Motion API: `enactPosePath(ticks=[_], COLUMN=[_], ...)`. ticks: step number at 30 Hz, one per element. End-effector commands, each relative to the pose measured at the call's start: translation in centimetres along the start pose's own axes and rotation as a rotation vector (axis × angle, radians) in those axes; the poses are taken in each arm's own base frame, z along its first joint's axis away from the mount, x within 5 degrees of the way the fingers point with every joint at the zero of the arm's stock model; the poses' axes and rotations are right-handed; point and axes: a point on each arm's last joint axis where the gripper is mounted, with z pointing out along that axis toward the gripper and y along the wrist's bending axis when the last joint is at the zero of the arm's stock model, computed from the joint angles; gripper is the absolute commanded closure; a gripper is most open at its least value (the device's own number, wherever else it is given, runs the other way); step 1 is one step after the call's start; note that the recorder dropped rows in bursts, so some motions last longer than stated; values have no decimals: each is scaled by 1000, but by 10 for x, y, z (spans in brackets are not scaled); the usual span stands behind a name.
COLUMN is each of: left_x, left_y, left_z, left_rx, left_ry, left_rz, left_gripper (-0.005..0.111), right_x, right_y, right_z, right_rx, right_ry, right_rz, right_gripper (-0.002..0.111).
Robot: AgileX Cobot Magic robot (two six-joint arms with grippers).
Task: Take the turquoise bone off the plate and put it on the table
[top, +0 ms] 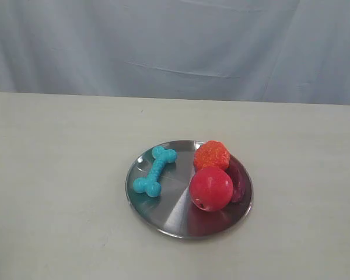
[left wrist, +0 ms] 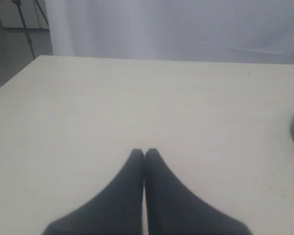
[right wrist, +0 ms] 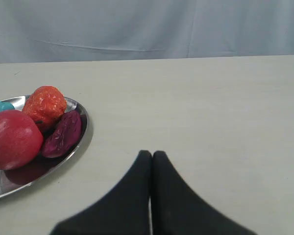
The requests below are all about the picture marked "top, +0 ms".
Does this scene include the turquoise toy bone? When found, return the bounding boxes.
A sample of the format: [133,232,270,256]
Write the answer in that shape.
[133,146,177,198]

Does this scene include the round stainless steel plate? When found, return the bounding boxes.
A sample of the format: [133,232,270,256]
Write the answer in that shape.
[125,140,253,240]

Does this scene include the light blue backdrop cloth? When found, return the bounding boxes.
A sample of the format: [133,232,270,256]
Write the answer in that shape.
[0,0,350,105]

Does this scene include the orange textured ball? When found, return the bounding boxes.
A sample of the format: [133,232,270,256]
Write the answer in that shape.
[193,141,230,170]

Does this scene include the dark purple toy eggplant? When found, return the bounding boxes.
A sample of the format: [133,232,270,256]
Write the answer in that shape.
[226,158,246,203]

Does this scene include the red toy apple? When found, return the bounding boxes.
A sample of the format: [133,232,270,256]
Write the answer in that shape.
[189,167,234,212]

